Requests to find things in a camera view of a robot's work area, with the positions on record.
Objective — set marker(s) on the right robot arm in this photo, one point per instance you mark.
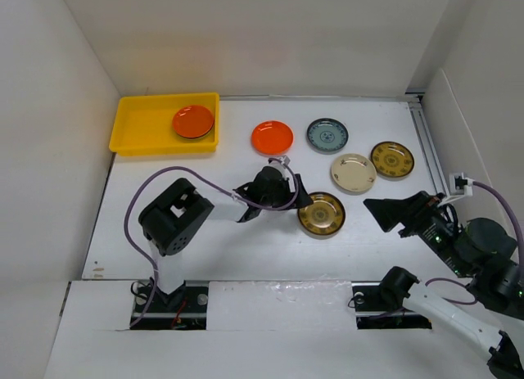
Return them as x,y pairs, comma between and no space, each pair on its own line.
480,251

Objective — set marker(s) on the cream floral plate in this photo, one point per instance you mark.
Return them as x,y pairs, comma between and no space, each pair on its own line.
353,173

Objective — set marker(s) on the aluminium rail right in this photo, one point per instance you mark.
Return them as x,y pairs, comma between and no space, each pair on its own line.
430,156

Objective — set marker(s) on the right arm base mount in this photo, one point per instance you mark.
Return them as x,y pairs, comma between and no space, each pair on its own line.
374,313

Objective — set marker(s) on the yellow brown plate right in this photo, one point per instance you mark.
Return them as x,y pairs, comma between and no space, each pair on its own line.
392,160

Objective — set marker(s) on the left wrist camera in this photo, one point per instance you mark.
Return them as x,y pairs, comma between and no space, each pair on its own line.
272,177

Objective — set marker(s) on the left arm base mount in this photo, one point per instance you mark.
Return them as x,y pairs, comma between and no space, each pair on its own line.
184,310

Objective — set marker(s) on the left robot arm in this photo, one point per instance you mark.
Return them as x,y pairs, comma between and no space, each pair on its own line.
172,220

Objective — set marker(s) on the black plate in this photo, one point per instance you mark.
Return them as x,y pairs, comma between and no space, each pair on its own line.
204,136

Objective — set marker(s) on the orange plate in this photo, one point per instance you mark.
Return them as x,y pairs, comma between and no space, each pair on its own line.
272,138
193,121

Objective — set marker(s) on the yellow brown plate front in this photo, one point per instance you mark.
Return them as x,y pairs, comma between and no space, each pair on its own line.
324,217

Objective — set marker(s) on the blue patterned plate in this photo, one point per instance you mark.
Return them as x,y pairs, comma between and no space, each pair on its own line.
327,135

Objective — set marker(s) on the yellow plastic bin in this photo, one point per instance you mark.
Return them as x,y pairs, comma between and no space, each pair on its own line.
143,127

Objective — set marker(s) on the yellow brown plate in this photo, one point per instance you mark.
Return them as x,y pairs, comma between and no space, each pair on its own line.
324,217
392,160

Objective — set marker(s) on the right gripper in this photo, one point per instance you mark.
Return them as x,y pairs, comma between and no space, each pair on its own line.
409,211

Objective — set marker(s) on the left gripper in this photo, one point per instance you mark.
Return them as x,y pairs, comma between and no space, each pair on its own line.
300,200

